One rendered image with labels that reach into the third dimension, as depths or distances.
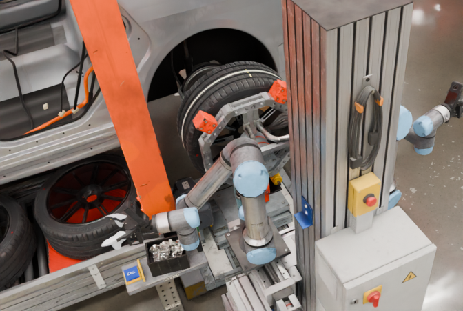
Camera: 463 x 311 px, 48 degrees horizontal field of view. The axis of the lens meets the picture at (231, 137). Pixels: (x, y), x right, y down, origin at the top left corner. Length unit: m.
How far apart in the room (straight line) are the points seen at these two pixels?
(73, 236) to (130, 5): 1.29
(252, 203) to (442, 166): 2.21
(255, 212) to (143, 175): 0.78
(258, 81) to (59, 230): 1.38
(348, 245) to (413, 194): 1.88
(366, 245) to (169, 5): 1.51
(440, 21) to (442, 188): 2.15
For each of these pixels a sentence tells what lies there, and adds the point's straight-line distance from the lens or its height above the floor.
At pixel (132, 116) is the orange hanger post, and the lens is 2.29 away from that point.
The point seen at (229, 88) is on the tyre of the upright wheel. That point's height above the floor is 1.17.
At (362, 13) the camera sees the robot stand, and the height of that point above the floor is 2.03.
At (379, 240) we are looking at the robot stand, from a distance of 1.83.
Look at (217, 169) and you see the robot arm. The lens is 1.93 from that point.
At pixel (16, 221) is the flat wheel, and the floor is 0.51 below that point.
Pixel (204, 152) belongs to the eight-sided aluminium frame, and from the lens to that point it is 2.61.
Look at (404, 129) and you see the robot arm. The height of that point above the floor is 1.38.
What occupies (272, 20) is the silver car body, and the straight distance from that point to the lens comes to 2.91.
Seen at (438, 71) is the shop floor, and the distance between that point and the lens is 4.73.
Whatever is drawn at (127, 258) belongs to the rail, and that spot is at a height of 0.33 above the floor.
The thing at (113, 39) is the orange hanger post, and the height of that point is 1.70.
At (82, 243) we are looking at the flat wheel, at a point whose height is 0.44.
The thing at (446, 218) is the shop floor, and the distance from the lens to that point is 3.56.
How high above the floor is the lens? 2.69
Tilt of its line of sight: 42 degrees down
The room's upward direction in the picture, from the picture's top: 9 degrees counter-clockwise
